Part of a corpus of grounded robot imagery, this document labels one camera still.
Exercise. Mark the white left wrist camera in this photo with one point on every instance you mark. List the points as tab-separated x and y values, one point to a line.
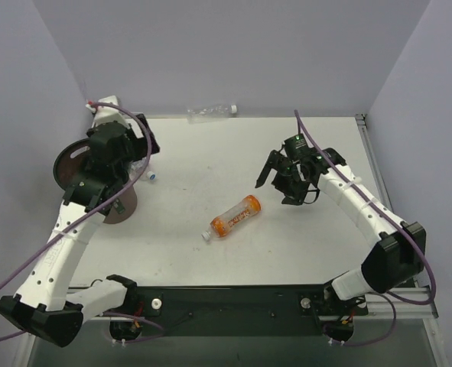
105	114

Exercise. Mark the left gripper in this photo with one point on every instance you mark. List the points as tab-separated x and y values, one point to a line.
142	134

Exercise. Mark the orange label plastic bottle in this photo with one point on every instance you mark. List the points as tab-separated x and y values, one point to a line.
224	223

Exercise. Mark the aluminium frame rail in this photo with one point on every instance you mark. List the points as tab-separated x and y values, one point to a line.
384	197

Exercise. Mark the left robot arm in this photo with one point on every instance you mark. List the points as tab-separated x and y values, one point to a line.
94	175

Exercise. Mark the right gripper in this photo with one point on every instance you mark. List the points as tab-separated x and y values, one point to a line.
283	177

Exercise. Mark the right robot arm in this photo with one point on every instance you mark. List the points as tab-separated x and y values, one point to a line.
395	246

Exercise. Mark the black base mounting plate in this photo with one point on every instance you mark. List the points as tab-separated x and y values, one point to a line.
251	310

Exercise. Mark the brown round bin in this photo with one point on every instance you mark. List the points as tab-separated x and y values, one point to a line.
69	162

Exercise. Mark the clear crushed plastic bottle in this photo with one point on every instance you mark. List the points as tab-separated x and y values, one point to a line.
211	113

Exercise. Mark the white label clear bottle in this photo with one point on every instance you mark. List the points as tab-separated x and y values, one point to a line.
138	169

